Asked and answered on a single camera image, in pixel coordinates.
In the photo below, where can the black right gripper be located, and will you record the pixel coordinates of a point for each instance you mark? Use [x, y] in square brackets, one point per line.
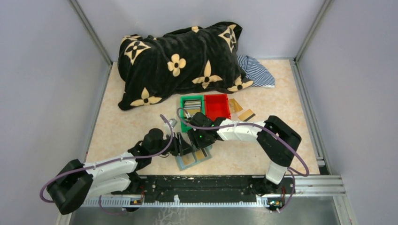
[192, 134]

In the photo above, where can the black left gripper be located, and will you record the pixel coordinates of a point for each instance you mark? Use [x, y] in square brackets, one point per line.
[181, 146]

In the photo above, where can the mint green card holder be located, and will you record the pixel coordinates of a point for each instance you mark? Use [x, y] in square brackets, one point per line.
[189, 160]

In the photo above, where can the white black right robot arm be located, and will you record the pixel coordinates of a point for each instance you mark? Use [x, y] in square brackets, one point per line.
[279, 141]

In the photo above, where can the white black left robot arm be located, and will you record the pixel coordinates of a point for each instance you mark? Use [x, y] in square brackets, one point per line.
[78, 181]

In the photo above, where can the gold card in holder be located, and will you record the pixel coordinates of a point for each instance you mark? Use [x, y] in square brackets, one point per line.
[201, 154]

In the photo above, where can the stack of cards in bin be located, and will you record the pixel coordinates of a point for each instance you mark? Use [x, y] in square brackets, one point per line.
[192, 106]

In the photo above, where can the gold patterned card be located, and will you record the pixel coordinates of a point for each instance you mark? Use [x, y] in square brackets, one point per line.
[234, 106]

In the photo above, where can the gold card with stripe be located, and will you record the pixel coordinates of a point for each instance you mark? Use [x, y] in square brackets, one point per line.
[246, 116]

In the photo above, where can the red plastic bin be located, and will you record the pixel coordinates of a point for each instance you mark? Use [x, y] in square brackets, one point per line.
[217, 105]

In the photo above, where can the black floral blanket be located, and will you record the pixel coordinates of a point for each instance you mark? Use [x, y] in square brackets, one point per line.
[190, 60]

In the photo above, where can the blue white striped cloth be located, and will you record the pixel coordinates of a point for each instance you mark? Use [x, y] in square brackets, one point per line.
[256, 72]

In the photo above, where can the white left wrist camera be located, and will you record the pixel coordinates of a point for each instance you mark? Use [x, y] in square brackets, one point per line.
[172, 122]

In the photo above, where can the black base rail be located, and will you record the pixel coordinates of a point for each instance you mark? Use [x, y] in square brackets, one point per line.
[206, 189]

